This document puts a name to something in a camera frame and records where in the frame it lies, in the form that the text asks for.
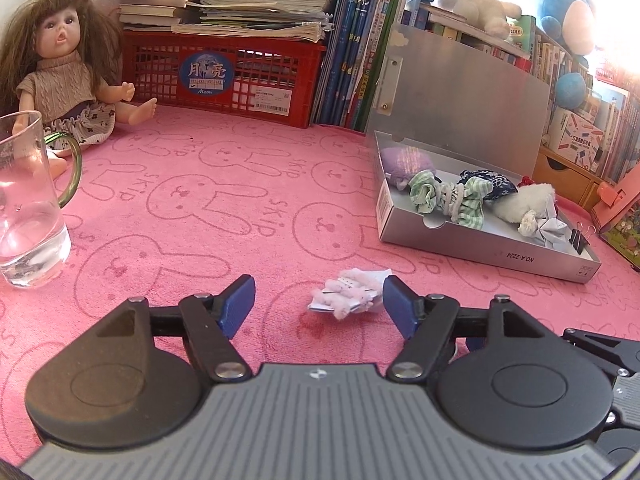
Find grey cardboard file box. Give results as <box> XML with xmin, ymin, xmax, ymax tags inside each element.
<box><xmin>365</xmin><ymin>22</ymin><xmax>603</xmax><ymax>286</ymax></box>

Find stack of worn books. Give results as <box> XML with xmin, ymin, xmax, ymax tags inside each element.
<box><xmin>120</xmin><ymin>0</ymin><xmax>337</xmax><ymax>44</ymax></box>

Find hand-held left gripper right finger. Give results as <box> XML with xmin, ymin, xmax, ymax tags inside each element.
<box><xmin>382</xmin><ymin>275</ymin><xmax>566</xmax><ymax>382</ymax></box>

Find white paper boat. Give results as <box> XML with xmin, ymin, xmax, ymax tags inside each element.
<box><xmin>537</xmin><ymin>215</ymin><xmax>571</xmax><ymax>249</ymax></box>

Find row of shelved books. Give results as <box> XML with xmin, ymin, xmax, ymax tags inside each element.
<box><xmin>415</xmin><ymin>0</ymin><xmax>640</xmax><ymax>182</ymax></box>

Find large blue plush toy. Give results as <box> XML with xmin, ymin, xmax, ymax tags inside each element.
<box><xmin>537</xmin><ymin>0</ymin><xmax>597</xmax><ymax>107</ymax></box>

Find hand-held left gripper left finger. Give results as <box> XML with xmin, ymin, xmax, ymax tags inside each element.
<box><xmin>70</xmin><ymin>275</ymin><xmax>256</xmax><ymax>383</ymax></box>

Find pink triangular toy house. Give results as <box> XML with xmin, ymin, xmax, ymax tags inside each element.
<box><xmin>591</xmin><ymin>175</ymin><xmax>640</xmax><ymax>272</ymax></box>

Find glass mug with green handle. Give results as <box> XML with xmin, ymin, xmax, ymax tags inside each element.
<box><xmin>0</xmin><ymin>110</ymin><xmax>84</xmax><ymax>289</ymax></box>

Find green plaid doll clothes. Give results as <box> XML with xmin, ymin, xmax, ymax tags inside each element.
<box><xmin>409</xmin><ymin>170</ymin><xmax>494</xmax><ymax>229</ymax></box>

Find row of thin blue books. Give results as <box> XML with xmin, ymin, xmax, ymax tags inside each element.
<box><xmin>310</xmin><ymin>0</ymin><xmax>417</xmax><ymax>134</ymax></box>

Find small pink fuzzy toy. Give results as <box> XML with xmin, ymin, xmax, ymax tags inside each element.
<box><xmin>307</xmin><ymin>268</ymin><xmax>391</xmax><ymax>322</ymax></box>

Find black binder clip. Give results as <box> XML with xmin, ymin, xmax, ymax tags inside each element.
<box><xmin>567</xmin><ymin>225</ymin><xmax>596</xmax><ymax>256</ymax></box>

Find red plastic basket with label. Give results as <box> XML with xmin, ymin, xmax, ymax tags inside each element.
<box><xmin>122</xmin><ymin>30</ymin><xmax>329</xmax><ymax>129</ymax></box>

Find blue floral cloth pouch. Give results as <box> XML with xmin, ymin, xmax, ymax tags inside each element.
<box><xmin>457</xmin><ymin>170</ymin><xmax>519</xmax><ymax>204</ymax></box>

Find purple plush toy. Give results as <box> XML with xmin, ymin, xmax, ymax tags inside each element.
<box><xmin>381</xmin><ymin>146</ymin><xmax>434</xmax><ymax>189</ymax></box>

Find colourful printed carton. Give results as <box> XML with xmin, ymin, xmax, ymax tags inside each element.
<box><xmin>550</xmin><ymin>107</ymin><xmax>609</xmax><ymax>172</ymax></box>

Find wooden drawer organizer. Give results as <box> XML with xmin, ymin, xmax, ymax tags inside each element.
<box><xmin>537</xmin><ymin>147</ymin><xmax>602</xmax><ymax>207</ymax></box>

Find brown-haired doll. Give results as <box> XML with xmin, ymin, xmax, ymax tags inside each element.
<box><xmin>0</xmin><ymin>0</ymin><xmax>159</xmax><ymax>177</ymax></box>

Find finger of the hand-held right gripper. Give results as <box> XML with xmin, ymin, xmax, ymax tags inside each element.
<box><xmin>562</xmin><ymin>328</ymin><xmax>640</xmax><ymax>376</ymax></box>

